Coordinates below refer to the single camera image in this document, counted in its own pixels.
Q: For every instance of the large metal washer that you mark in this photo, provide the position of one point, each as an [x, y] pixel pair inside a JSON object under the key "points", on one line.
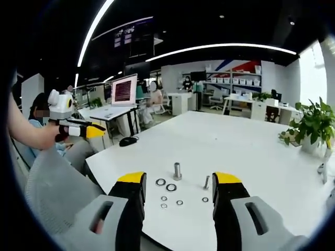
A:
{"points": [[167, 187], [157, 182]]}

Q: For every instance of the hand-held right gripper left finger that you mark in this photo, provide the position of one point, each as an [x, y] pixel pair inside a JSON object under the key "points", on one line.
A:
{"points": [[123, 209]]}

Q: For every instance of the white office chair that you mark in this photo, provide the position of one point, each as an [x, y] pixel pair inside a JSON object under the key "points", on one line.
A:
{"points": [[216, 98]]}

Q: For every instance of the shelf with white bins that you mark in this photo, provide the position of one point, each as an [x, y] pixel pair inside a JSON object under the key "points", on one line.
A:
{"points": [[233, 79]]}

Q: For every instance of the black monitor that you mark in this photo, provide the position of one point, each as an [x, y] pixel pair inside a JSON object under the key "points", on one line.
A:
{"points": [[198, 75]]}

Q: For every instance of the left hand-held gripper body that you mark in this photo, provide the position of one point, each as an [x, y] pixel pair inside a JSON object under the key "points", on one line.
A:
{"points": [[60, 107]]}

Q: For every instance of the long ceiling light strip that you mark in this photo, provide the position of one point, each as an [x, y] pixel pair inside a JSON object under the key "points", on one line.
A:
{"points": [[222, 48]]}

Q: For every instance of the small green desk plant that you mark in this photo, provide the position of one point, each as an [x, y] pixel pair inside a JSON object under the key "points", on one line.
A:
{"points": [[261, 96]]}

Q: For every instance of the hanging dark display screen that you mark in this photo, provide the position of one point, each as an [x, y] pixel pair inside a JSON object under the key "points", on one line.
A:
{"points": [[131, 36]]}

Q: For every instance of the long white desk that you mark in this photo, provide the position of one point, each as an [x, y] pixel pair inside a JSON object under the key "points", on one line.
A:
{"points": [[256, 107]]}

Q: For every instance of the white office desk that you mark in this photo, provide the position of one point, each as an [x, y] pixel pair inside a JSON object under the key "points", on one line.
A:
{"points": [[110, 112]]}

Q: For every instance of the grey mesh office chair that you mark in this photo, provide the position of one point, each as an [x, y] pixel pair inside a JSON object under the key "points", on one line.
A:
{"points": [[52, 188]]}

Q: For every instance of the curved ceiling light strip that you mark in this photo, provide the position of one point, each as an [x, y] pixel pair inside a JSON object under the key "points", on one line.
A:
{"points": [[90, 32]]}

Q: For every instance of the white cabinet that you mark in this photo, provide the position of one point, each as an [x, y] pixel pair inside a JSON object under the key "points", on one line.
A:
{"points": [[181, 103]]}

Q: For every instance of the lit computer monitor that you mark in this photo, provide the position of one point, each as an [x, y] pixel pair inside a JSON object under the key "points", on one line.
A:
{"points": [[124, 90]]}

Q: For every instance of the large metal threaded stud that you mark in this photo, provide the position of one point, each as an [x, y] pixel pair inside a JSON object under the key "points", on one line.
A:
{"points": [[177, 170]]}

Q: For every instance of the white and yellow object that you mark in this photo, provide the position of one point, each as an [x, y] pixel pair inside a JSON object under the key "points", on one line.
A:
{"points": [[324, 164]]}

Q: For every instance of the potted green plant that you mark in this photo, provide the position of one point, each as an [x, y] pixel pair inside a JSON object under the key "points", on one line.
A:
{"points": [[312, 125]]}

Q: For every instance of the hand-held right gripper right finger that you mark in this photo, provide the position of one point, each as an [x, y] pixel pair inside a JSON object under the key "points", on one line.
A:
{"points": [[230, 209]]}

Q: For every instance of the black computer mouse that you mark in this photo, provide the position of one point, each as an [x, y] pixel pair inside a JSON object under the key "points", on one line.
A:
{"points": [[127, 141]]}

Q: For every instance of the small metal threaded stud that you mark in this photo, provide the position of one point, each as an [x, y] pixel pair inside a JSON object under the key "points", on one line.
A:
{"points": [[206, 181]]}

